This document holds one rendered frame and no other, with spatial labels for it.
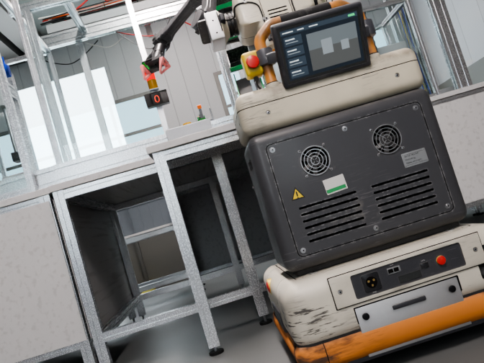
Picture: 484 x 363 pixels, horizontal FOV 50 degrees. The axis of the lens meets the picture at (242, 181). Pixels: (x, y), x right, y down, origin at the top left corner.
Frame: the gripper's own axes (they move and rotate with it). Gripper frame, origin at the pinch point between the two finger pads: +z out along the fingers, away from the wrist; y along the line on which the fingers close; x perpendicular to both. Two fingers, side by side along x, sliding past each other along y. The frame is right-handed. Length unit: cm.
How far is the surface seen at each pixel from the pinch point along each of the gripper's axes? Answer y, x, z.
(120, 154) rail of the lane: -16.2, 8.2, 36.7
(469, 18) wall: 129, 256, -265
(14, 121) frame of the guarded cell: -50, -27, 33
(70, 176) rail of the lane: -36, 1, 49
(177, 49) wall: -177, 178, -288
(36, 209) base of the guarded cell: -46, -3, 67
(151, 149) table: 17, -5, 53
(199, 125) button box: 19.6, 17.6, 24.1
